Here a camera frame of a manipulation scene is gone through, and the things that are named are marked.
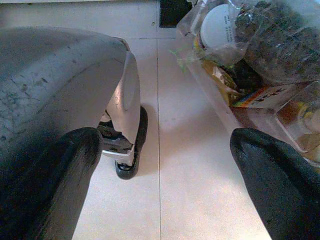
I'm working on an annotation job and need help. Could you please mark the clear bag of dark contents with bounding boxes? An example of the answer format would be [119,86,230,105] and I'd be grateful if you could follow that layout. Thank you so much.
[234,0,320,86]

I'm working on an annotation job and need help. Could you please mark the white lidded jar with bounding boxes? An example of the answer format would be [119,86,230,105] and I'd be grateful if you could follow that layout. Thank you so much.
[199,3,239,50]

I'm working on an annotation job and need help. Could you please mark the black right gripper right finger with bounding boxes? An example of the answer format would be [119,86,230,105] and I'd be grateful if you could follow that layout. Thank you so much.
[229,127,320,240]

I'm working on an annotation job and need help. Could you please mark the grey robot right leg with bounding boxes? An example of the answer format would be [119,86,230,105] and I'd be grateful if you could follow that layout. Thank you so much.
[0,25,141,161]

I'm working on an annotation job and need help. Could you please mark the colourful printed carton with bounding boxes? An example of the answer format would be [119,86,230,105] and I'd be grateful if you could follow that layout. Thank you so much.
[230,83,297,110]

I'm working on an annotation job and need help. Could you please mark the black floor mat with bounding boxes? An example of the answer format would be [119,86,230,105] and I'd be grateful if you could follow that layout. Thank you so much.
[158,0,194,29]

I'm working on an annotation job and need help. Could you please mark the black robot right foot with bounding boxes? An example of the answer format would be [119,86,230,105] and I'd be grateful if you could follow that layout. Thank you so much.
[114,105,149,180]

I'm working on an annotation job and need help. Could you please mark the clear fridge door shelf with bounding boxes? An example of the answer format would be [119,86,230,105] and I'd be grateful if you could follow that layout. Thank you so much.
[172,0,320,169]

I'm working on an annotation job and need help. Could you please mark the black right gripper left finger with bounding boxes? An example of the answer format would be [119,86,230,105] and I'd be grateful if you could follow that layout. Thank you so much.
[0,126,104,240]

